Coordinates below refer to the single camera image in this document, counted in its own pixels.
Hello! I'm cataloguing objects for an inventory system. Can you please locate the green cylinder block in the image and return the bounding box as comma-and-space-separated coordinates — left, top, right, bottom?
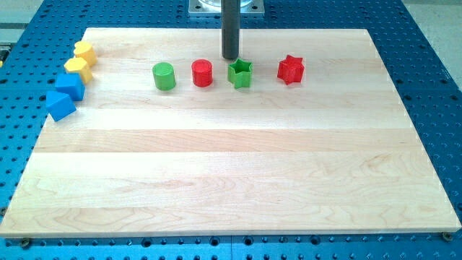
152, 62, 176, 91

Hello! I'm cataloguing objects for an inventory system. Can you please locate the yellow heart block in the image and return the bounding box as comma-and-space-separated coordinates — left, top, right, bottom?
74, 40, 97, 66

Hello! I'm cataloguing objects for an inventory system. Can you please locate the yellow hexagon block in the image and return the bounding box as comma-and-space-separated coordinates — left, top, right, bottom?
64, 58, 93, 84

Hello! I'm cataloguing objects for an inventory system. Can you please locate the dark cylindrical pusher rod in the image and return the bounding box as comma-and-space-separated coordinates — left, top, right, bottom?
221, 0, 240, 60

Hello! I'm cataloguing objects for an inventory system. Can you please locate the red cylinder block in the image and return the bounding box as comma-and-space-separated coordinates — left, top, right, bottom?
191, 59, 213, 87

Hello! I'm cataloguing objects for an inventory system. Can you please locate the blue triangle block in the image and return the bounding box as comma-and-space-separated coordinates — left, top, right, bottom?
45, 91, 77, 121

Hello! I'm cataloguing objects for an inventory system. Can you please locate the light wooden board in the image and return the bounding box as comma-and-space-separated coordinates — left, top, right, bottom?
1, 27, 461, 238

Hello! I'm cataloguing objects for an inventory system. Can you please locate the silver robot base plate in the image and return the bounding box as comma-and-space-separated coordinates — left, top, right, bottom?
188, 0, 265, 17

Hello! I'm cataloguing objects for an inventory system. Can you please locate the blue cube block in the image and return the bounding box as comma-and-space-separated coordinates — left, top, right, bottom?
55, 73, 85, 101

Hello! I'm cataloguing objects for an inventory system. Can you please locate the green star block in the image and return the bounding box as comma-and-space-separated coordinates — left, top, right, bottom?
227, 58, 253, 89

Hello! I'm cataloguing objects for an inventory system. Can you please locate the red star block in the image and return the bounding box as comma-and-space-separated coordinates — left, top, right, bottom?
277, 55, 305, 85

